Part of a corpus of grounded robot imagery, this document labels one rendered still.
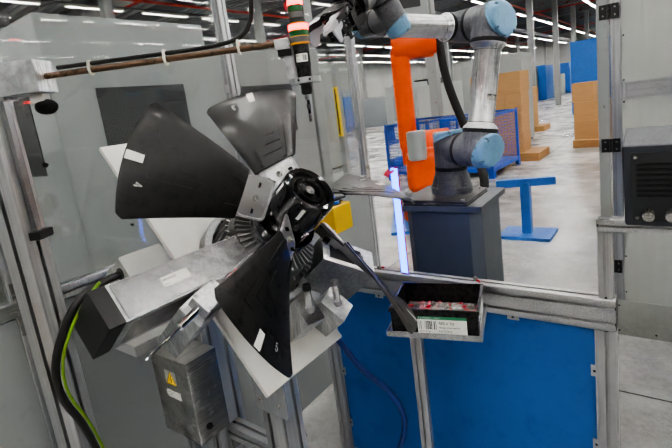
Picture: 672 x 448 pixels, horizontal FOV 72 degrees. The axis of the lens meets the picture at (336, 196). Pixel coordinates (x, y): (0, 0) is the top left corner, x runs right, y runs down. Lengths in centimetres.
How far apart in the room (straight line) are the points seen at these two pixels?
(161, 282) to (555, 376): 102
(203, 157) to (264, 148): 21
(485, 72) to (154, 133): 108
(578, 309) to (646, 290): 155
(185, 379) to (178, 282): 38
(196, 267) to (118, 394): 81
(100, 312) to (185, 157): 31
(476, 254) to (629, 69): 131
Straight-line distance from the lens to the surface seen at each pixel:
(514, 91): 894
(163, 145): 91
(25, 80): 123
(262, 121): 113
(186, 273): 92
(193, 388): 124
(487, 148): 158
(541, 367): 142
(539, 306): 131
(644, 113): 261
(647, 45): 261
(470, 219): 163
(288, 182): 93
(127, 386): 168
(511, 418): 154
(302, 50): 104
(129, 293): 87
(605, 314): 129
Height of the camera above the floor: 138
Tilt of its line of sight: 11 degrees down
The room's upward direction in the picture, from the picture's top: 8 degrees counter-clockwise
